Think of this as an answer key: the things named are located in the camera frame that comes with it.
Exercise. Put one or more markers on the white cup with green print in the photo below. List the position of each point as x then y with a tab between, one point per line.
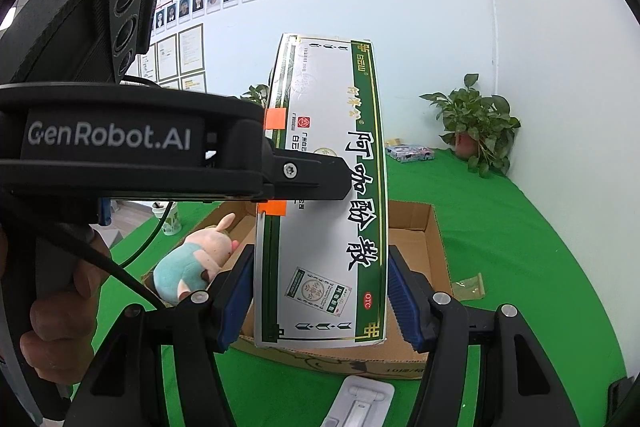
172	222

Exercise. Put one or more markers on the person's left hand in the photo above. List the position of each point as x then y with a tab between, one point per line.
57	332

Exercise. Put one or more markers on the white and green medicine box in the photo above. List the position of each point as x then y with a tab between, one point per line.
320	257

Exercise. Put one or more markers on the framed wall certificate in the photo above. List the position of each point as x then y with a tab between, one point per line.
146	66
167	57
170	84
191	49
193	83

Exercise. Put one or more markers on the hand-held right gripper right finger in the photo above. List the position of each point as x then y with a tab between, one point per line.
402	302

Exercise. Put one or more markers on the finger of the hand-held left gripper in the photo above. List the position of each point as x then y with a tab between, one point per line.
320	177

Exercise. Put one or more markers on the small potted plant red pot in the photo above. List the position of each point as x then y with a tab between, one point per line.
475	122

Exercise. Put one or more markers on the yellowish clear packet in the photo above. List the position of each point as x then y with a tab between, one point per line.
470	289

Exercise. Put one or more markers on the pink and teal plush pig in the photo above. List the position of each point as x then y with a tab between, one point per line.
175	272

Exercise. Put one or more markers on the cardboard box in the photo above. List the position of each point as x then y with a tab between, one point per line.
415	267

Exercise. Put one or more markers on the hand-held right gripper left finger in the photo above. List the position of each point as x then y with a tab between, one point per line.
235	302

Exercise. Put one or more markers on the patterned tissue pack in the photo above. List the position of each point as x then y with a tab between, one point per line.
410	153

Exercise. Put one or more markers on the large leafy potted plant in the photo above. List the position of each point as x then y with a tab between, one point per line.
256	94

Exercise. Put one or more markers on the green tablecloth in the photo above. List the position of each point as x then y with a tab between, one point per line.
525	257

